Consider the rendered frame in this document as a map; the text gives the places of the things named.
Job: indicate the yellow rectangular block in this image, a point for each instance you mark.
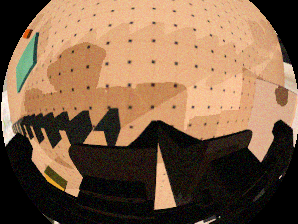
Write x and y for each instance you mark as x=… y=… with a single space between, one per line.
x=55 y=179

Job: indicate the mint green flat block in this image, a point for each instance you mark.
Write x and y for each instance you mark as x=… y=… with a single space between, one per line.
x=27 y=62

